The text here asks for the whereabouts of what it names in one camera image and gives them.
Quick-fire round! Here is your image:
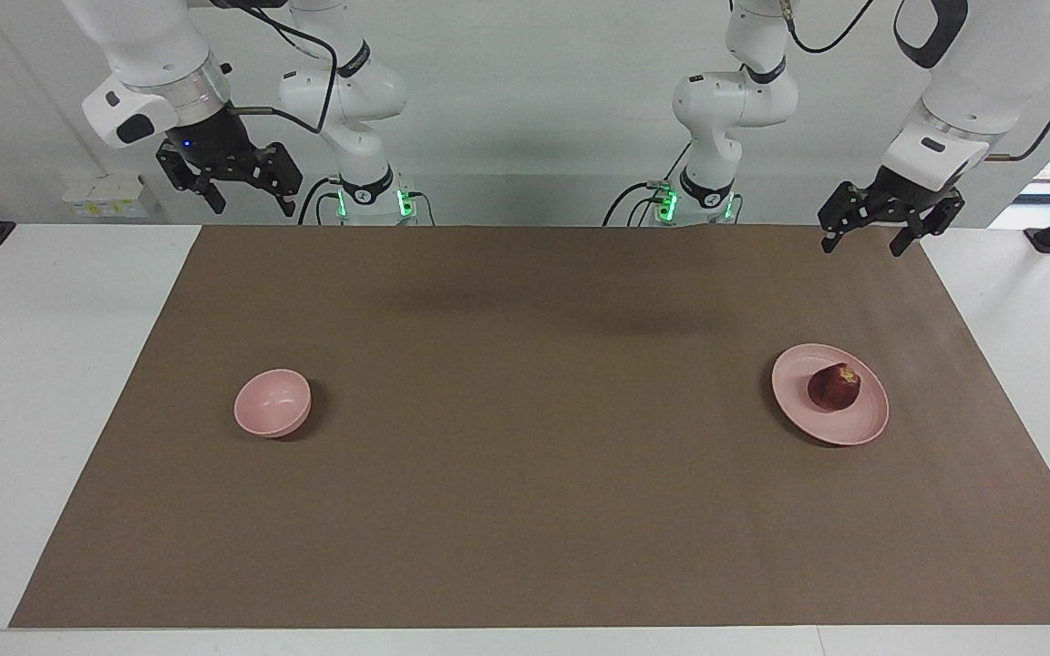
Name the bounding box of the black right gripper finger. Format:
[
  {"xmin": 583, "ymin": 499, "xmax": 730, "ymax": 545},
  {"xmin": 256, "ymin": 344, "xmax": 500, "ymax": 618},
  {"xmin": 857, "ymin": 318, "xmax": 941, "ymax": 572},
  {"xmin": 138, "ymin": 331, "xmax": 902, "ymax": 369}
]
[
  {"xmin": 157, "ymin": 141, "xmax": 227, "ymax": 216},
  {"xmin": 238, "ymin": 143, "xmax": 304, "ymax": 218}
]

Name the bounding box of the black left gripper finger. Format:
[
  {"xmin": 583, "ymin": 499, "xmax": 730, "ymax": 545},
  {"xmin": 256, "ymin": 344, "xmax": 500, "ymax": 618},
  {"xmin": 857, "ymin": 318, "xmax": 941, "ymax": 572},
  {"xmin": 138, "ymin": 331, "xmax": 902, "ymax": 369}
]
[
  {"xmin": 818, "ymin": 180, "xmax": 890, "ymax": 254},
  {"xmin": 890, "ymin": 190, "xmax": 966, "ymax": 258}
]

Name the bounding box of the dark red apple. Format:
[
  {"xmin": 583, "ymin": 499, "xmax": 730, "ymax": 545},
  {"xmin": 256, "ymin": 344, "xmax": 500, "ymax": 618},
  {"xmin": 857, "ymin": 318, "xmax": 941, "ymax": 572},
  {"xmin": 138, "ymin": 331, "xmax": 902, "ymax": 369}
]
[{"xmin": 808, "ymin": 363, "xmax": 861, "ymax": 413}]

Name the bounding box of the pink plate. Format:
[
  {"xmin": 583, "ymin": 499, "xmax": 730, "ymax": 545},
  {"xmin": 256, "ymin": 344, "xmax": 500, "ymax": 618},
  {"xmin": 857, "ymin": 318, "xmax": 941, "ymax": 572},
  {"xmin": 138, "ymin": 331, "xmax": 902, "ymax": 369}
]
[{"xmin": 771, "ymin": 343, "xmax": 890, "ymax": 446}]

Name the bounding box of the pink bowl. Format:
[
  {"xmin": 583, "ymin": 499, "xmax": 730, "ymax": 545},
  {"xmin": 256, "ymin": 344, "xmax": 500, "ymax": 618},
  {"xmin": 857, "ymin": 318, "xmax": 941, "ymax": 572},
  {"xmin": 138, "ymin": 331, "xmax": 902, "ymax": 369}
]
[{"xmin": 233, "ymin": 368, "xmax": 313, "ymax": 439}]

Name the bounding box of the brown table mat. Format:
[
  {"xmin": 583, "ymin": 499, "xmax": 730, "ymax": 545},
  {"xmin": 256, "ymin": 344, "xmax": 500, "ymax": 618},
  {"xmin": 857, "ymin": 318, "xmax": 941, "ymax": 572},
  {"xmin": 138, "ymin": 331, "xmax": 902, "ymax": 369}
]
[{"xmin": 8, "ymin": 225, "xmax": 1050, "ymax": 630}]

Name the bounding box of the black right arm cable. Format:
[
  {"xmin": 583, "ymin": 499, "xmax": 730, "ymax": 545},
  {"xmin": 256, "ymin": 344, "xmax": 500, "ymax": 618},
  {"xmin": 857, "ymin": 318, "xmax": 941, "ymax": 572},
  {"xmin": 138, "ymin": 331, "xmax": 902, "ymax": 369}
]
[{"xmin": 215, "ymin": 0, "xmax": 340, "ymax": 134}]

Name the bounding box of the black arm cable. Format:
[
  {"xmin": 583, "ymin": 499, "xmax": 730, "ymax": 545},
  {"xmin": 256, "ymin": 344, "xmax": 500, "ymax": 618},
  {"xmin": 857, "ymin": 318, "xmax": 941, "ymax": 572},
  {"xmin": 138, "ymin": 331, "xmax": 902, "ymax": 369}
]
[
  {"xmin": 785, "ymin": 0, "xmax": 1050, "ymax": 163},
  {"xmin": 215, "ymin": 0, "xmax": 340, "ymax": 134}
]

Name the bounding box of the white wall socket box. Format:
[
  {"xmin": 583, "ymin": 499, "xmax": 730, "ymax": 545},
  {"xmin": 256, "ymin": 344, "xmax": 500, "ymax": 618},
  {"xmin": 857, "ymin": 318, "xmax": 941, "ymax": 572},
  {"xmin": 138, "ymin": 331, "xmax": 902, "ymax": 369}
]
[{"xmin": 63, "ymin": 175, "xmax": 160, "ymax": 220}]

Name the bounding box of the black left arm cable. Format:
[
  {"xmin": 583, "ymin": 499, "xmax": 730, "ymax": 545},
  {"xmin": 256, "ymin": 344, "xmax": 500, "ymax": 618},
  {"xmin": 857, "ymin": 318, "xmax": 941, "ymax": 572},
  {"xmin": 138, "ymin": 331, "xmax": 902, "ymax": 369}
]
[{"xmin": 785, "ymin": 0, "xmax": 1050, "ymax": 163}]

